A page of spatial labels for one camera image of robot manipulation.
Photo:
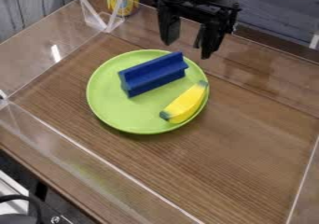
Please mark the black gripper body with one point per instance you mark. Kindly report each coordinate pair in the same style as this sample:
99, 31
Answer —
199, 10

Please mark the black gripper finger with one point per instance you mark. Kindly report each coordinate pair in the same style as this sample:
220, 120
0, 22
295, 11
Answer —
208, 39
168, 28

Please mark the yellow toy banana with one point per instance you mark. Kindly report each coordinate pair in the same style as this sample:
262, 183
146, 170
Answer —
186, 104

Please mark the blue plastic block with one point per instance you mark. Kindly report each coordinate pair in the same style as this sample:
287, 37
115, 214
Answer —
152, 74

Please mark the clear acrylic corner bracket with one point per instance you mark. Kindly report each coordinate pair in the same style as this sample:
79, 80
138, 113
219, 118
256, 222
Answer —
103, 21

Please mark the clear acrylic tray wall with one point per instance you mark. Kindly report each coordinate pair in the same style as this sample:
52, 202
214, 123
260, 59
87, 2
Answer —
231, 168

